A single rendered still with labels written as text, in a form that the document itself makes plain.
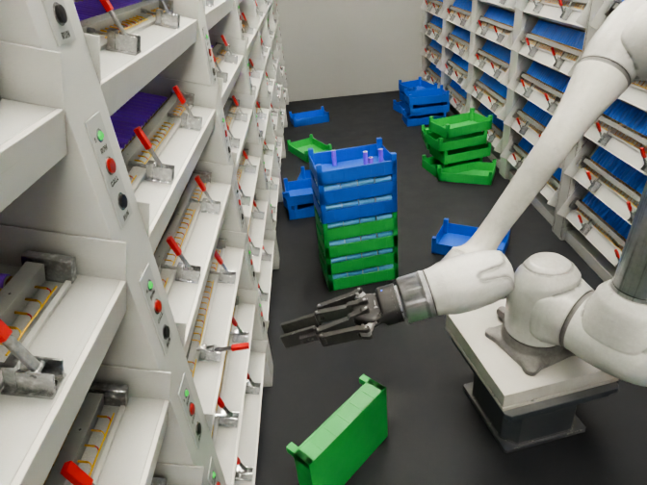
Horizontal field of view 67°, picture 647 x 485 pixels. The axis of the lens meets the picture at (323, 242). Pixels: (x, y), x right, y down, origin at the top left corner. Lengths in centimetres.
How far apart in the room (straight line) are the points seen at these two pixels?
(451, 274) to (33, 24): 70
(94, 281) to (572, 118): 83
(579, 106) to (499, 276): 34
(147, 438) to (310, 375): 109
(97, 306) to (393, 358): 131
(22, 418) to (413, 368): 139
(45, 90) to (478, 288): 71
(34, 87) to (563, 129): 84
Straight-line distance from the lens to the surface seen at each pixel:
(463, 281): 90
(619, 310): 119
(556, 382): 139
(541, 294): 127
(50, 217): 58
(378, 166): 184
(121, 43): 77
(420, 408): 161
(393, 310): 91
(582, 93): 104
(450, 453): 152
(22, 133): 46
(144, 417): 69
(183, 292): 88
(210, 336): 108
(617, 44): 108
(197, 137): 103
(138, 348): 66
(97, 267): 59
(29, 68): 53
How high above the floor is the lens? 122
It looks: 31 degrees down
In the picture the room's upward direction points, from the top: 6 degrees counter-clockwise
